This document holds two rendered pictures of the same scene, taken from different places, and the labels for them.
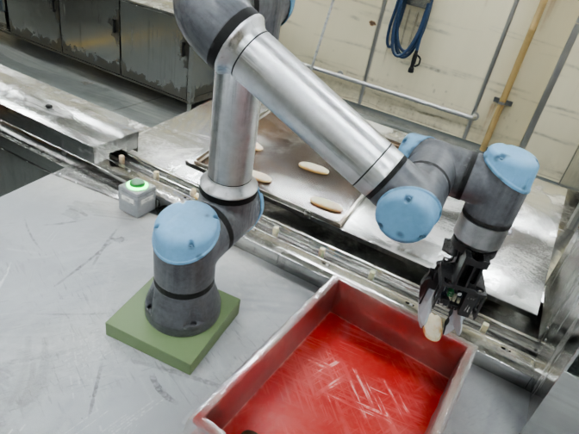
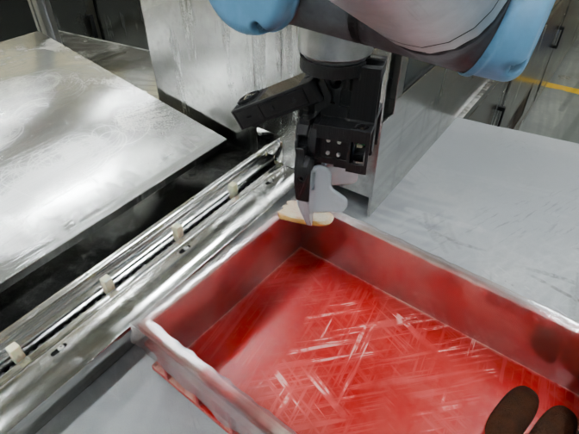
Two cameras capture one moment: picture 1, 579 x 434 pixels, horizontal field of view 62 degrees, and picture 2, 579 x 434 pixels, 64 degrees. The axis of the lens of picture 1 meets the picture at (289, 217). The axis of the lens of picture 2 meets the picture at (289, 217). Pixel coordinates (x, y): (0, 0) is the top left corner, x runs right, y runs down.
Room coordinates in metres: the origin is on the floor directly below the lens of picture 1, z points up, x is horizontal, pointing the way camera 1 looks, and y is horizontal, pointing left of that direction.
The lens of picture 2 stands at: (0.61, 0.17, 1.36)
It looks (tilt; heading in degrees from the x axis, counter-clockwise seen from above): 40 degrees down; 281
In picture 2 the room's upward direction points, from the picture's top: straight up
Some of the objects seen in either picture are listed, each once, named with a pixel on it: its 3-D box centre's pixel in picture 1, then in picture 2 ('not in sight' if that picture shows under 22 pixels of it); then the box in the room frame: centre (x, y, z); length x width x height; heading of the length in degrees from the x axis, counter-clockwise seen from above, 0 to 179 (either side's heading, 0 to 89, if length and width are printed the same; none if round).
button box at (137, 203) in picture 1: (138, 201); not in sight; (1.10, 0.42, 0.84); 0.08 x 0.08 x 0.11; 66
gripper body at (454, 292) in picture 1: (463, 272); (338, 109); (0.65, -0.30, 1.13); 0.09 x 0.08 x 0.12; 172
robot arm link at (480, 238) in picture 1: (482, 230); (337, 32); (0.65, -0.30, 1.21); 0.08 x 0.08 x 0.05
